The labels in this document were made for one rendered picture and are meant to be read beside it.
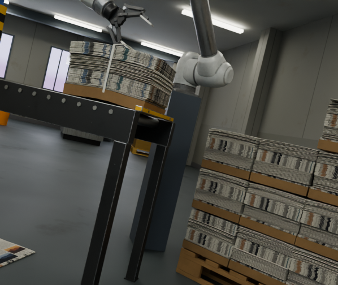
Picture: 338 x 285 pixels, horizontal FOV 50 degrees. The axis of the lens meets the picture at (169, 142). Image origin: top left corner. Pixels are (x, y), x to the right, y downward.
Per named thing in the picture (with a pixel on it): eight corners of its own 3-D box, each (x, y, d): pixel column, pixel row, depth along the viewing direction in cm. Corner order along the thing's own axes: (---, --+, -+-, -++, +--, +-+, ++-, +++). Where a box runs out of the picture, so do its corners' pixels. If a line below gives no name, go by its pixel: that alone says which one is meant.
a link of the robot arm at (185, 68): (181, 87, 247) (189, 56, 246) (203, 90, 236) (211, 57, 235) (167, 81, 235) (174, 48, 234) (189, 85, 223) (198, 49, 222)
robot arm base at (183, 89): (159, 90, 241) (161, 82, 241) (190, 98, 247) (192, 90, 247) (167, 89, 223) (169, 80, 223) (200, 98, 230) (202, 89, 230)
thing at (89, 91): (124, 107, 174) (125, 98, 174) (96, 98, 146) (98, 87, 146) (94, 102, 178) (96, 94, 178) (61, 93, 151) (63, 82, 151)
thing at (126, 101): (163, 119, 168) (166, 109, 168) (142, 112, 141) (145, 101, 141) (132, 109, 173) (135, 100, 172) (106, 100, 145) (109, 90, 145)
